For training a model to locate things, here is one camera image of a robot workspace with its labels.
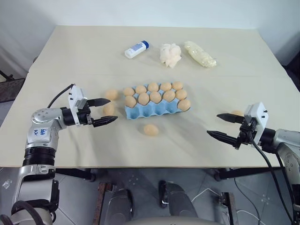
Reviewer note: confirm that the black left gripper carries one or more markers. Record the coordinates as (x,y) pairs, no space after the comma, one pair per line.
(84,116)

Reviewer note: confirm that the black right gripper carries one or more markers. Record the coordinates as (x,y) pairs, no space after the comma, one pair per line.
(246,134)

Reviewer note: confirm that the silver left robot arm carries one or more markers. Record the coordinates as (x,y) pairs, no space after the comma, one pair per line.
(39,137)

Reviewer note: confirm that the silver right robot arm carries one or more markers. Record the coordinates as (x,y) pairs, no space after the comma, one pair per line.
(287,140)

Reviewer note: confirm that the blue egg tray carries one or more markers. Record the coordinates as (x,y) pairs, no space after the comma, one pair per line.
(150,111)

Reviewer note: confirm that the tan egg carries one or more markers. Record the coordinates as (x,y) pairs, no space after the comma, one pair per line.
(184,105)
(153,87)
(141,89)
(181,94)
(111,94)
(130,101)
(108,109)
(129,91)
(150,130)
(143,98)
(177,85)
(237,113)
(155,96)
(169,95)
(165,86)

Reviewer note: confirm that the white bottle with blue cap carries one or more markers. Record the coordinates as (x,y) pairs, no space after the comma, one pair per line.
(136,49)

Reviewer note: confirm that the clear bag of pale contents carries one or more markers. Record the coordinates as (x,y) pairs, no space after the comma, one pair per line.
(199,54)

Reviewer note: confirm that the brown wooden block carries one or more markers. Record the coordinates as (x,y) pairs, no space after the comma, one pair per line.
(229,208)
(103,201)

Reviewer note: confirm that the dark grey rounded shape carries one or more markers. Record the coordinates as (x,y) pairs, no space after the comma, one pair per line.
(120,206)
(179,201)

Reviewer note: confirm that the crumpled white plastic bag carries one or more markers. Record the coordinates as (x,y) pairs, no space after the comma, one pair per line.
(170,55)

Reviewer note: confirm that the dark woven mat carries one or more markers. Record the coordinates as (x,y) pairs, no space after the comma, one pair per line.
(10,90)

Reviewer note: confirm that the dark background object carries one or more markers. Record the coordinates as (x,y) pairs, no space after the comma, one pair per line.
(290,47)

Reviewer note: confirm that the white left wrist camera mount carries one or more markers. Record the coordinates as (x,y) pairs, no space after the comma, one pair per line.
(75,95)

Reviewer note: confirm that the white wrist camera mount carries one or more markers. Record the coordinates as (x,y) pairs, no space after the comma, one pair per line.
(259,114)
(75,95)

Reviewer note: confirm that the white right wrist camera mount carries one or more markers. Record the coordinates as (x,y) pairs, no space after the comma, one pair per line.
(259,114)

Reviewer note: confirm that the black table frame bar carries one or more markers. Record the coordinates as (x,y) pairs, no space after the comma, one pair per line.
(75,174)
(239,173)

